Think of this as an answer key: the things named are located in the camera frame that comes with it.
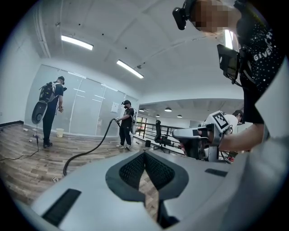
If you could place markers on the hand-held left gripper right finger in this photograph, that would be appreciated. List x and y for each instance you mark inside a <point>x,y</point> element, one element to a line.
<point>207,198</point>

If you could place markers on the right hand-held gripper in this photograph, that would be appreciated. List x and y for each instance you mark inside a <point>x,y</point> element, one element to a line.
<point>217,121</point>

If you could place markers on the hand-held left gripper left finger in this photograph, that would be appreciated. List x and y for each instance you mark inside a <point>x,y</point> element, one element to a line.
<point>90,203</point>

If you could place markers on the person's right forearm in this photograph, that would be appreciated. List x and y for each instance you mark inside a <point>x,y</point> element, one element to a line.
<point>243,137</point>

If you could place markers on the black office chair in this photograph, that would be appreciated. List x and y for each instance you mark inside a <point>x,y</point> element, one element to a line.
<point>158,130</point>

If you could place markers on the small black box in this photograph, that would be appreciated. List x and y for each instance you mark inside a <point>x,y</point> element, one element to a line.
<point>148,143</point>

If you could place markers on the black metal railing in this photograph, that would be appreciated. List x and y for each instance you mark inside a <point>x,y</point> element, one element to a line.
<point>144,128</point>

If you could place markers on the pale plastic bucket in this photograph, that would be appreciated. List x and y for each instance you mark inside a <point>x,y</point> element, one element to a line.
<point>59,133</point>

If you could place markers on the black chest-mounted screen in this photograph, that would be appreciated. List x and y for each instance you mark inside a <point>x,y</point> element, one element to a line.
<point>228,61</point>

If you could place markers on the long ceiling light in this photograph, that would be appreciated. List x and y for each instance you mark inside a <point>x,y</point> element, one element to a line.
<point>76,42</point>
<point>228,39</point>
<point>130,69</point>

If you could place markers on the person's black speckled shirt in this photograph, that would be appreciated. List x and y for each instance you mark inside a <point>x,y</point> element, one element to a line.
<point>259,67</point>

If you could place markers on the person's head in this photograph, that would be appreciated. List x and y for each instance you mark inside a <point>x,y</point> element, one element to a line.
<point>212,13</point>

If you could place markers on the white wall notice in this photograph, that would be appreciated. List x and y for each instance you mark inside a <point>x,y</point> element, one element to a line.
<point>114,107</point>

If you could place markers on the head-worn black camera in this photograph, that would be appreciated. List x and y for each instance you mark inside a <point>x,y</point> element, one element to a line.
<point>180,18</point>

